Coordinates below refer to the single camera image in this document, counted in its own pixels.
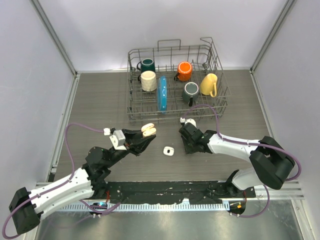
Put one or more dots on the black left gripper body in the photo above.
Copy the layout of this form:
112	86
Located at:
123	153

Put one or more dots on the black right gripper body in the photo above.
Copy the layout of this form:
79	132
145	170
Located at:
189	146

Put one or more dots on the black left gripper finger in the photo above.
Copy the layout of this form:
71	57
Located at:
150	139
133	137

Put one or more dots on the beige earbud charging case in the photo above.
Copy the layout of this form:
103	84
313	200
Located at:
148	130

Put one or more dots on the white earbud charging case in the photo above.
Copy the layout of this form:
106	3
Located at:
168	151

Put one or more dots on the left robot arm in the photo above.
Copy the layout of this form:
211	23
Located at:
29	207

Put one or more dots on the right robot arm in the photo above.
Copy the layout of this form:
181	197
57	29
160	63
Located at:
270	166

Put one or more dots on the grey mug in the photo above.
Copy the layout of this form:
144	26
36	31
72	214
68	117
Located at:
190	93

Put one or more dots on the yellow mug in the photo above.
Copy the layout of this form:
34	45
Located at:
208	85

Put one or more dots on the cream ribbed mug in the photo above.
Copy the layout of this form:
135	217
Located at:
148	81

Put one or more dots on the blue plastic plate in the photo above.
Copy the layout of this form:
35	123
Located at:
162	94

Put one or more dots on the orange mug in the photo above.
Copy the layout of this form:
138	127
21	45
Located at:
184	71

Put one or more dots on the dark green mug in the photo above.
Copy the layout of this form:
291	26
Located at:
147	64

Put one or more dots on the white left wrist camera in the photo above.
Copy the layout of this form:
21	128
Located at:
117	138

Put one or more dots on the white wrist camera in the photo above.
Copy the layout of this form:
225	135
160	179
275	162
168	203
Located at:
183	121
117	138

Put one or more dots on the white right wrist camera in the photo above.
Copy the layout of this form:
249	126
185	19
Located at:
183	121

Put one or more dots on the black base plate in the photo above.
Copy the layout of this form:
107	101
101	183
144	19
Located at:
170	192

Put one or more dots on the grey wire dish rack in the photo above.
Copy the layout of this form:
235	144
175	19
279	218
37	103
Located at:
146	106

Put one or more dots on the white slotted cable duct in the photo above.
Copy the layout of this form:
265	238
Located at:
185	206

